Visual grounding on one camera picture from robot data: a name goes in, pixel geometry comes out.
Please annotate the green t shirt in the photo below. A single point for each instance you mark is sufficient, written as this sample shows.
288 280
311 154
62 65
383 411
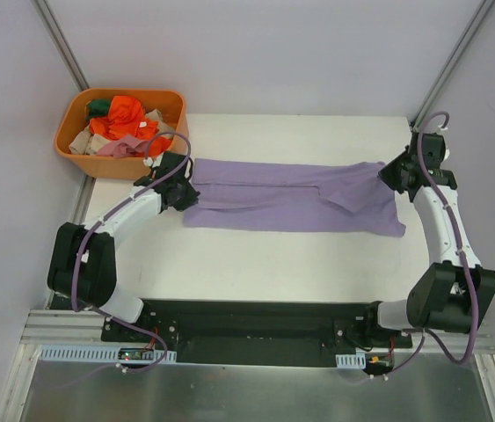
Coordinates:
97 108

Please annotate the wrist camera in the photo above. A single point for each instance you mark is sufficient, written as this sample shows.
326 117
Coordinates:
442 131
149 162

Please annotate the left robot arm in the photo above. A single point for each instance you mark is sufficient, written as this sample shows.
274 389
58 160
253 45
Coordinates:
83 263

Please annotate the right white cable duct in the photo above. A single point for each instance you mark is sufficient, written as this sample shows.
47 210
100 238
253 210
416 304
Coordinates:
351 361

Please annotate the white cable duct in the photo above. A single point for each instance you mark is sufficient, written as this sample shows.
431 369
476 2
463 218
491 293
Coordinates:
106 354
351 361

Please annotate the orange plastic bin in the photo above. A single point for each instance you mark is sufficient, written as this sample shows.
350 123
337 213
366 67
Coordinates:
171 104

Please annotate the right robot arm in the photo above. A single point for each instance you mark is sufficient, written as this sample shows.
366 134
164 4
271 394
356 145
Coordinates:
455 292

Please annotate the left white cable duct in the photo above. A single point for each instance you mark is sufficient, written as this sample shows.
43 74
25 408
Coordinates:
106 354

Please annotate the right aluminium frame post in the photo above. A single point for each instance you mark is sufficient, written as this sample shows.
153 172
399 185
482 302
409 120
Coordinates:
473 28

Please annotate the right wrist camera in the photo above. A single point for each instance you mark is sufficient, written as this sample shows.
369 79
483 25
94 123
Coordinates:
442 131

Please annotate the pink t shirt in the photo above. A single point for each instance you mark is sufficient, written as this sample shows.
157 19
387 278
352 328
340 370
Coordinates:
127 146

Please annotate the beige t shirt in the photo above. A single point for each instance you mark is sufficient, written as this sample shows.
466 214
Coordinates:
88 144

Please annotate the orange t shirt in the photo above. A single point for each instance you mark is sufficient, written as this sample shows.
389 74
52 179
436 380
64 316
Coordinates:
126 117

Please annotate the purple t shirt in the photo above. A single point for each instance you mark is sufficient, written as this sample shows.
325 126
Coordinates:
293 198

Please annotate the left aluminium frame post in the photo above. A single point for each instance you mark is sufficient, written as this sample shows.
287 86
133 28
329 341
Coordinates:
61 43

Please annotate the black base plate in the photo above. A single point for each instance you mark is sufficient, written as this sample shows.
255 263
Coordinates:
284 334

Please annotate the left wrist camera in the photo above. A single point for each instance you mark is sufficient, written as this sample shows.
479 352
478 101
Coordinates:
149 162

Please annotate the aluminium frame post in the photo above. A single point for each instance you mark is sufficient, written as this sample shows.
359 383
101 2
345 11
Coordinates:
473 28
61 43

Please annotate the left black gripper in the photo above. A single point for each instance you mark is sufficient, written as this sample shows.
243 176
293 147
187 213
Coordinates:
186 196

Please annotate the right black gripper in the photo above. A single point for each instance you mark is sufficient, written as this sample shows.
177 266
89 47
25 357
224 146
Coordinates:
390 171

